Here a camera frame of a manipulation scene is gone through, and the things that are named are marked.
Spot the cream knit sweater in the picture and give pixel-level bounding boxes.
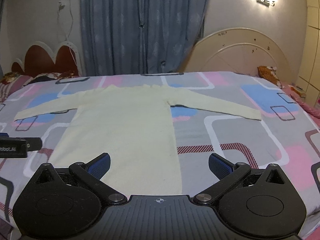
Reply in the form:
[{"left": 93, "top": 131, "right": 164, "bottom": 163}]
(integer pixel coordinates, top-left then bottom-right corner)
[{"left": 15, "top": 85, "right": 261, "bottom": 196}]

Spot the striped pink pillow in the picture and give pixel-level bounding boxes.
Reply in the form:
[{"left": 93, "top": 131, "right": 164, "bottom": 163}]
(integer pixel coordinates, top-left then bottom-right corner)
[{"left": 1, "top": 73, "right": 33, "bottom": 102}]

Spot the patterned grey pink bedsheet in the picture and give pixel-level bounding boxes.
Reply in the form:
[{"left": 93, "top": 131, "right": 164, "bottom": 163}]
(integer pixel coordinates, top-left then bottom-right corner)
[{"left": 1, "top": 72, "right": 319, "bottom": 239}]

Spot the red scalloped headboard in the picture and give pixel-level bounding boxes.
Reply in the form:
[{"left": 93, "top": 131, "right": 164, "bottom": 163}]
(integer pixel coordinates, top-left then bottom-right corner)
[{"left": 11, "top": 41, "right": 82, "bottom": 77}]

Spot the orange floral pillow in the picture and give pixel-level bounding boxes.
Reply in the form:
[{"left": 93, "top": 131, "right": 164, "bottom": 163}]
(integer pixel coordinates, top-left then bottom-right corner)
[{"left": 257, "top": 66, "right": 284, "bottom": 89}]

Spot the blue grey curtain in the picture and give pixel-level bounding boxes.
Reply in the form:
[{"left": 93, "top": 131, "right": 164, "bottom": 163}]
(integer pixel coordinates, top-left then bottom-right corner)
[{"left": 80, "top": 0, "right": 208, "bottom": 76}]

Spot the white hanging cable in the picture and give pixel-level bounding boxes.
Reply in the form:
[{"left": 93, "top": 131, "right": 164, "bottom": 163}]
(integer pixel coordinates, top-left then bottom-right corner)
[{"left": 56, "top": 0, "right": 78, "bottom": 66}]

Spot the wall lamp fixture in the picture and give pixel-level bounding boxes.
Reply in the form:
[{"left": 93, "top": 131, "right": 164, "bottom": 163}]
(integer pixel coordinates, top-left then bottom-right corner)
[{"left": 256, "top": 0, "right": 275, "bottom": 7}]

